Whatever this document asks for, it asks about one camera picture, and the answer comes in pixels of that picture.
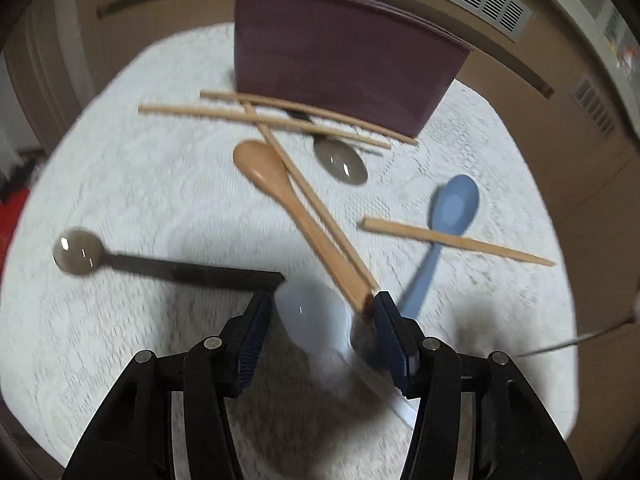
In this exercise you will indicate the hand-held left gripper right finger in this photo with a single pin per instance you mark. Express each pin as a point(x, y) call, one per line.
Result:
point(392, 340)

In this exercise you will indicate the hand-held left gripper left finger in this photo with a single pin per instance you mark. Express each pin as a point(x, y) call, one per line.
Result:
point(257, 330)

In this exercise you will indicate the white plastic spoon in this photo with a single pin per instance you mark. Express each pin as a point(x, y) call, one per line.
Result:
point(310, 315)

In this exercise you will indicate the wooden chopstick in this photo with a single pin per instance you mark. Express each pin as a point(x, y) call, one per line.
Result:
point(200, 111)
point(350, 119)
point(450, 237)
point(320, 205)

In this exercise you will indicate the blue plastic spoon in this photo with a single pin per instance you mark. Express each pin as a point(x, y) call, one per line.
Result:
point(452, 205)

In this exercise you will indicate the tan wooden spoon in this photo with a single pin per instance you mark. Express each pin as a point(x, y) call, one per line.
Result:
point(265, 165)

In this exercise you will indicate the translucent grey oval spoon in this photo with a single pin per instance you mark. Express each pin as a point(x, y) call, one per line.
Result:
point(342, 162)

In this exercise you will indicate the purple utensil holder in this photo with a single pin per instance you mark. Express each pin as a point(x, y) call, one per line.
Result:
point(340, 60)

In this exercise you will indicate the white lace tablecloth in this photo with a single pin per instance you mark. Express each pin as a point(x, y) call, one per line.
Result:
point(150, 200)

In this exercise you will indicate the red floor mat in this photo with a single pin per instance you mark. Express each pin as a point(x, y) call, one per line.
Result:
point(6, 230)

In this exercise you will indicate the small grey vent grille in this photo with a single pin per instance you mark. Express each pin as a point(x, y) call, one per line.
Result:
point(595, 105)

